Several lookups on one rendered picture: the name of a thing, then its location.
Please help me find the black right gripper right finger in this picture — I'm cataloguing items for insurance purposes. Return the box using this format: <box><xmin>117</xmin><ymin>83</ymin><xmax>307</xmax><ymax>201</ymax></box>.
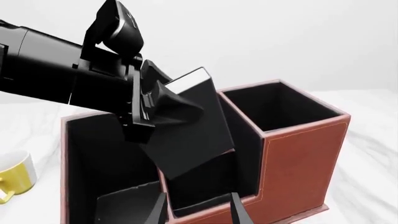
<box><xmin>230</xmin><ymin>192</ymin><xmax>255</xmax><ymax>224</ymax></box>

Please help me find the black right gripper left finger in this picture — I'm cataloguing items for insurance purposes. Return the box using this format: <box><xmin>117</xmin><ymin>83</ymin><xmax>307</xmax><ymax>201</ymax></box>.
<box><xmin>144</xmin><ymin>191</ymin><xmax>169</xmax><ymax>224</ymax></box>

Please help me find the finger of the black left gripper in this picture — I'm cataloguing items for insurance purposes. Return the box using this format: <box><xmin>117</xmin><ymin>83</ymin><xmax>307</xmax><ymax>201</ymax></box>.
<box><xmin>139</xmin><ymin>58</ymin><xmax>174</xmax><ymax>95</ymax></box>
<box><xmin>141</xmin><ymin>80</ymin><xmax>206</xmax><ymax>129</ymax></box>

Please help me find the black book with white pages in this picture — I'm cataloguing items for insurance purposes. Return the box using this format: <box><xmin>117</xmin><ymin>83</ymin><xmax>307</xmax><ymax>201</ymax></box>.
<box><xmin>141</xmin><ymin>67</ymin><xmax>236</xmax><ymax>181</ymax></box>

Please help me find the red-brown desk caddy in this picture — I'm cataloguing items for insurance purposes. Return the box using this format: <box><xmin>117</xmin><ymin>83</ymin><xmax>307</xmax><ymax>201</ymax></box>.
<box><xmin>60</xmin><ymin>78</ymin><xmax>353</xmax><ymax>224</ymax></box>

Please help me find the yellow and white mug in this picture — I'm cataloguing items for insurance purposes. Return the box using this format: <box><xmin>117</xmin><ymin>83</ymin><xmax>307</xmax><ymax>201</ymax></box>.
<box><xmin>0</xmin><ymin>150</ymin><xmax>39</xmax><ymax>206</ymax></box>

